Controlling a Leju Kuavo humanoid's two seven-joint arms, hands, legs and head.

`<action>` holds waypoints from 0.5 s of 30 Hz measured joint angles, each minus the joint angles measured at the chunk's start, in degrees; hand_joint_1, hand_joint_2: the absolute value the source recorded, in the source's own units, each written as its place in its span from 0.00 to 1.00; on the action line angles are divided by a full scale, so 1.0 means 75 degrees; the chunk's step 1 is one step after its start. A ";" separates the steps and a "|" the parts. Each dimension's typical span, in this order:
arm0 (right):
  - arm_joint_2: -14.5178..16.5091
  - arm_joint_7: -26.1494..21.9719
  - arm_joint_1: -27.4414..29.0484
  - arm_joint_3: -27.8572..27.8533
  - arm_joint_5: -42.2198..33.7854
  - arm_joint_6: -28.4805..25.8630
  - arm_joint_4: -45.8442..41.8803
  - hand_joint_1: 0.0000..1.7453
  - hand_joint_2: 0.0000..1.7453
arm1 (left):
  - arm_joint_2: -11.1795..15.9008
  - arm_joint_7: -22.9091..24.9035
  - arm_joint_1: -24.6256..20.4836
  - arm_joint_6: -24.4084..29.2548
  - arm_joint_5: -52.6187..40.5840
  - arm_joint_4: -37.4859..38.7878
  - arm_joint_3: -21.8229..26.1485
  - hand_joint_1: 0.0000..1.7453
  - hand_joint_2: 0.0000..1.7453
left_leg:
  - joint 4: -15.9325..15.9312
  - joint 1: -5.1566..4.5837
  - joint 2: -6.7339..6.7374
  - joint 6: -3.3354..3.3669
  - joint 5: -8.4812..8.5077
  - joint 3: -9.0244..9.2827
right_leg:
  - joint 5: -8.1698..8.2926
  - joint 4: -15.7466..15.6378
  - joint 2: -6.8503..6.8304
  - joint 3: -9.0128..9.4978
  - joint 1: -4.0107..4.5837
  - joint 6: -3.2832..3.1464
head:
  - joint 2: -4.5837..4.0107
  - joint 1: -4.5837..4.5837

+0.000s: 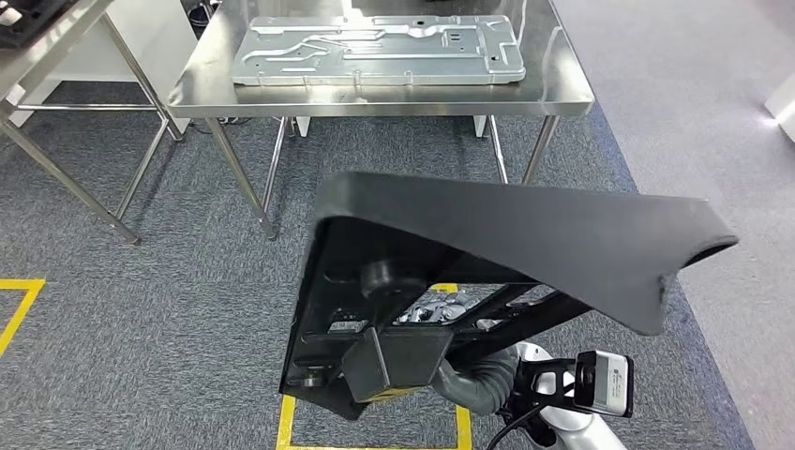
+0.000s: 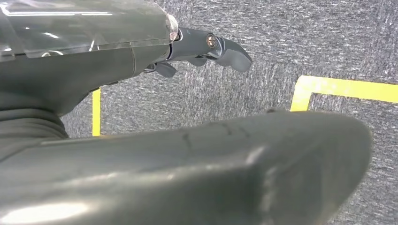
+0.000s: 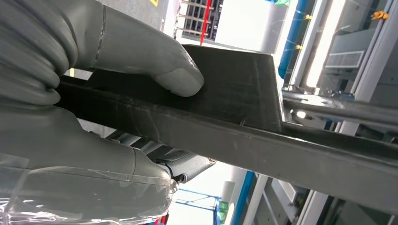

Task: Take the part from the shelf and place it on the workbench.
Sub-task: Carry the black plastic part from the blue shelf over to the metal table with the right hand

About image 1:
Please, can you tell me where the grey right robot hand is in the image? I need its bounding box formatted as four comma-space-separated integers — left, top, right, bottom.
397, 290, 483, 325

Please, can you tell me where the black plastic panel part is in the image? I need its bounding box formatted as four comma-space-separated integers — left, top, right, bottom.
277, 172, 741, 422

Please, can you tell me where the steel workbench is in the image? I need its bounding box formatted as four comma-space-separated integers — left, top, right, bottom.
166, 0, 595, 242

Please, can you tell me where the embossed grey metal plate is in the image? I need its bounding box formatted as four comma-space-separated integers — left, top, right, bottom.
231, 14, 527, 87

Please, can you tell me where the white cabinet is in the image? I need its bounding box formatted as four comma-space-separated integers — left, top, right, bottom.
8, 0, 200, 128

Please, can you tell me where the white box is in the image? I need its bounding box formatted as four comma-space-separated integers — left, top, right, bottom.
763, 71, 795, 145

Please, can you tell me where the black plastic tray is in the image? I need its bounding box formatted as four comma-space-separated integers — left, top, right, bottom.
0, 0, 79, 51

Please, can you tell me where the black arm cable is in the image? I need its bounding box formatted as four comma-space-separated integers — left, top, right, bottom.
484, 403, 545, 450

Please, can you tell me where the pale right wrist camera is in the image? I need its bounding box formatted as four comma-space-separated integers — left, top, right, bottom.
574, 351, 636, 418

